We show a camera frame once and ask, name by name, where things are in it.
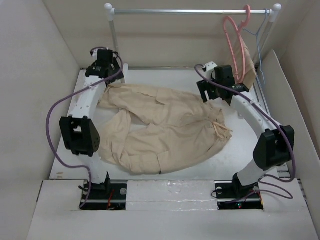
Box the beige trousers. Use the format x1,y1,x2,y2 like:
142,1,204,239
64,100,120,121
243,44,257,90
98,83,232,175

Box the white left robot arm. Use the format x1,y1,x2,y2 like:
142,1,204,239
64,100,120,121
59,47,124,199

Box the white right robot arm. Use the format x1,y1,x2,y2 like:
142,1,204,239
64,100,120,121
194,64,295,198

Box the beige trousers on hanger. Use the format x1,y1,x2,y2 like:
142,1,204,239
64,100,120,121
243,44,257,90

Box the pink plastic hanger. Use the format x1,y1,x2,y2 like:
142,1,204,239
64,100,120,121
222,4,251,84

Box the white clothes rack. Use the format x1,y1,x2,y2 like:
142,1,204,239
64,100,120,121
104,2,283,118

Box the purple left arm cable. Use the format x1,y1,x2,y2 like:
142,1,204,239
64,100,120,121
47,46,125,208

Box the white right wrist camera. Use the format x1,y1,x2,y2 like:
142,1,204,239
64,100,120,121
202,61,218,75

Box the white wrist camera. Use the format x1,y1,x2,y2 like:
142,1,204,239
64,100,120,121
89,46,109,59
202,61,218,75

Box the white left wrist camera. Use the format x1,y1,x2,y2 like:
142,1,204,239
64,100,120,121
89,46,109,59

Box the aluminium side rail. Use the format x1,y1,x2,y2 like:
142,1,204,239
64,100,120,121
253,63,270,114

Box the blue wire hanger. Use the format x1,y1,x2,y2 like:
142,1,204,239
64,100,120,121
243,9,272,87

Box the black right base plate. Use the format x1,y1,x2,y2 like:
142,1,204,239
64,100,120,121
211,181,264,210

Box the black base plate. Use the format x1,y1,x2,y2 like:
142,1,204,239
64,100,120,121
211,181,264,210
79,182,127,211

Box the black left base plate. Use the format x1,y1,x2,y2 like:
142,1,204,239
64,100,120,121
79,182,127,211

